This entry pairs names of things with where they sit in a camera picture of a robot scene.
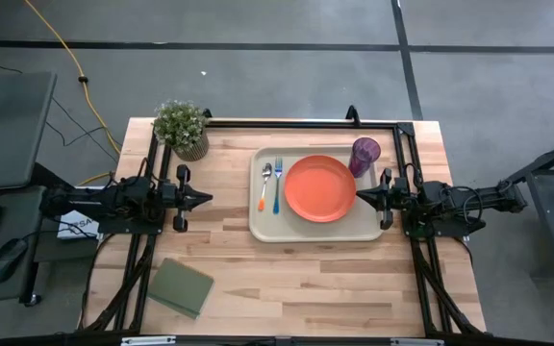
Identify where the spoon with orange handle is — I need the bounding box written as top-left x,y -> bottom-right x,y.
257,161 -> 274,212

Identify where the black aluminium table frame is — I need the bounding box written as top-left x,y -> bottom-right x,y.
75,104 -> 488,346

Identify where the black computer mouse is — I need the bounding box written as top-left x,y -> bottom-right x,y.
0,237 -> 30,284

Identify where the dark grey metal stand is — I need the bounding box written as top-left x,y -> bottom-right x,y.
506,130 -> 554,280

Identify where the potted green plant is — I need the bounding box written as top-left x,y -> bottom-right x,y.
152,99 -> 211,162

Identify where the white printed box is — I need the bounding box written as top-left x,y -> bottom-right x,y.
57,210 -> 101,240

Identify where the beige plastic tray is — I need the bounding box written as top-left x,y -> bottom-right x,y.
248,145 -> 385,244

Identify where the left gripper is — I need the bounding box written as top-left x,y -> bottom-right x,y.
161,163 -> 214,234

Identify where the dark grey desk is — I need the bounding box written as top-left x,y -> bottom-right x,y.
0,185 -> 100,305

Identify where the purple plastic cup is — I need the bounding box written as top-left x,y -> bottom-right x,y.
347,136 -> 383,179

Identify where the fork with blue handle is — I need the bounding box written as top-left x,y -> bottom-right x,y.
272,156 -> 285,215

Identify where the silver metal bracket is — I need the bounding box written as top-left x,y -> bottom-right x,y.
121,335 -> 177,346
390,337 -> 444,346

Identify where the thin black floor cable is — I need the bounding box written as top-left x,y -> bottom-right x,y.
45,95 -> 120,164

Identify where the orange plate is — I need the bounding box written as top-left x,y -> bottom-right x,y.
284,154 -> 358,224

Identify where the grey laptop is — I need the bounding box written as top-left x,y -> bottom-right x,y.
0,71 -> 59,192

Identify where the yellow cable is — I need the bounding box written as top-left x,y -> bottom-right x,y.
24,0 -> 122,186

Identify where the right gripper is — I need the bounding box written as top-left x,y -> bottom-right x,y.
356,167 -> 411,231

